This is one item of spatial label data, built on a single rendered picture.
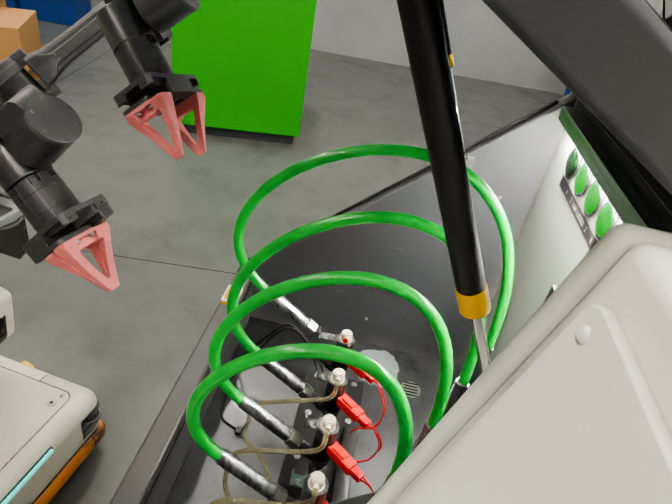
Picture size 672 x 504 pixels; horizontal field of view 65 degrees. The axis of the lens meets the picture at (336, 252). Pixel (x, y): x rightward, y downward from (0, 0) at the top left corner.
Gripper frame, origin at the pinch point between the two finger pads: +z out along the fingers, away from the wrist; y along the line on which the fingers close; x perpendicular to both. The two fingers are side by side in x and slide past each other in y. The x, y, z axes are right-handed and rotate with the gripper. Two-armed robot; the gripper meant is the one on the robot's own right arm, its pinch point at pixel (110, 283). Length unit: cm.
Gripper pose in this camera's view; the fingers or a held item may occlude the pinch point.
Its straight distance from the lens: 68.8
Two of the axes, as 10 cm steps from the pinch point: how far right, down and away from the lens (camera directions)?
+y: 7.4, -3.5, -5.8
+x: 4.0, -4.5, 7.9
